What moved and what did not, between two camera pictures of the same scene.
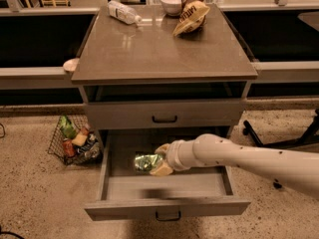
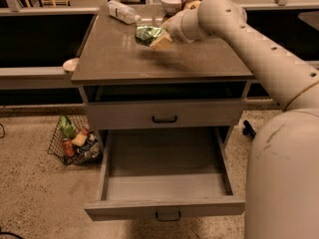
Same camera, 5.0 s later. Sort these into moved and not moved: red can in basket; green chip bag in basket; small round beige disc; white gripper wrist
Moved: white gripper wrist
Not moved: small round beige disc; red can in basket; green chip bag in basket
